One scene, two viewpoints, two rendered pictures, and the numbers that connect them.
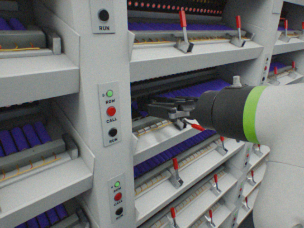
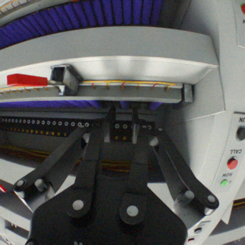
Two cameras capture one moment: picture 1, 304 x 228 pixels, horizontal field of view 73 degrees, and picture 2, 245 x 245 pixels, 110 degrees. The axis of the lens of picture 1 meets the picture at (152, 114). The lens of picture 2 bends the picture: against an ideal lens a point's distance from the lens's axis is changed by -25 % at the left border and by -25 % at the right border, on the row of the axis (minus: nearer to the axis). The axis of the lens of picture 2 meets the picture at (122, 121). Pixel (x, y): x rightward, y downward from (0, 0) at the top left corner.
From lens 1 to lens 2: 0.44 m
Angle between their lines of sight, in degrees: 52
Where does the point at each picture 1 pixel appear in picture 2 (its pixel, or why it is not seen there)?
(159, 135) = (128, 67)
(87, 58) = (223, 207)
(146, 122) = (143, 96)
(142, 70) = (166, 197)
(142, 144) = (181, 69)
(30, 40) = not seen: hidden behind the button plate
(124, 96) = (207, 177)
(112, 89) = (218, 186)
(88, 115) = not seen: outside the picture
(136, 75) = not seen: hidden behind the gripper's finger
